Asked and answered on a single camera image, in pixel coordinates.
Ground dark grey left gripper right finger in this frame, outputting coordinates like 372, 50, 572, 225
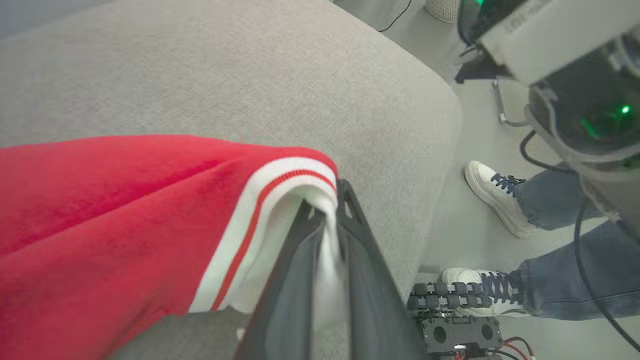
336, 178, 428, 360

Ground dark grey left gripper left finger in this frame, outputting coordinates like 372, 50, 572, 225
235, 199, 327, 360

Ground red garment with white trim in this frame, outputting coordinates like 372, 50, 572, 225
0, 134, 347, 360

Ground white sneaker with dark laces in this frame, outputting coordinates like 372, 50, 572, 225
464, 160, 536, 239
441, 267, 531, 319

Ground blue jeans leg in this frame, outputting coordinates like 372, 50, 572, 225
514, 167, 608, 231
517, 220, 640, 321

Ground grey fabric sofa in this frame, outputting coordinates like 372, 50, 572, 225
0, 0, 463, 360

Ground white lattice laundry basket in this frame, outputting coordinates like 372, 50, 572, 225
425, 0, 462, 24

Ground white and grey robot torso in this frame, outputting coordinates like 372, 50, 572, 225
454, 0, 640, 241

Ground red and black base wires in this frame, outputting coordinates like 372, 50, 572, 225
492, 336, 537, 360

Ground long black robot cable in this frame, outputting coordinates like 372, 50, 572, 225
573, 197, 640, 352

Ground short black robot cable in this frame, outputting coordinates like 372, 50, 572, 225
519, 130, 577, 175

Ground thin black floor cable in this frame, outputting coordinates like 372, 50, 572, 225
377, 0, 413, 33

